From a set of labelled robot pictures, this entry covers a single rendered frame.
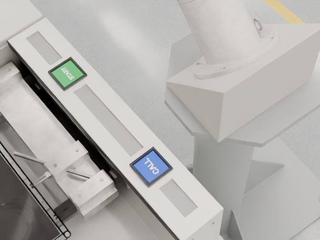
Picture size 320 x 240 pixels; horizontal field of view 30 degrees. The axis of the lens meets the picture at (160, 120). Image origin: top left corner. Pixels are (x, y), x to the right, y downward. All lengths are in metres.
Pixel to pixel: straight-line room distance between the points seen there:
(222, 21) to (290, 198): 1.04
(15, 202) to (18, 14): 0.40
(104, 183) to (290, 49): 0.43
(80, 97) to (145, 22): 1.35
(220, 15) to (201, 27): 0.05
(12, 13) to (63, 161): 0.34
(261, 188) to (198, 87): 0.98
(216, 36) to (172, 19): 1.31
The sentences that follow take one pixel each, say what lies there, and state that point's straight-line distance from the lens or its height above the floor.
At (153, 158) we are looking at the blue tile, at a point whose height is 0.96.
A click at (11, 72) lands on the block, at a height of 0.91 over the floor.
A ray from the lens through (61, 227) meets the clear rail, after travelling 1.10.
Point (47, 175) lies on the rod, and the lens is 1.15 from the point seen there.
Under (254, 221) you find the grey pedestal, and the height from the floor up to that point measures 0.01.
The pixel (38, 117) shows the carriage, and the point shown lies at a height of 0.88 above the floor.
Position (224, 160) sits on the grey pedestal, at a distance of 1.50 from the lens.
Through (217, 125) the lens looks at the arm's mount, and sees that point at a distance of 1.19.
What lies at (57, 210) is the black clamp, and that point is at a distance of 1.11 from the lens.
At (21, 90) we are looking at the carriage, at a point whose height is 0.88.
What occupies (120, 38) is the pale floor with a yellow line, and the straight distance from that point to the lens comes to 2.43.
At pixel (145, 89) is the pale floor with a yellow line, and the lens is 2.28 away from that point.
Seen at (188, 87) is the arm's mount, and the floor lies 0.91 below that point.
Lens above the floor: 1.92
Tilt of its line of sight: 60 degrees down
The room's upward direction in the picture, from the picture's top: 4 degrees counter-clockwise
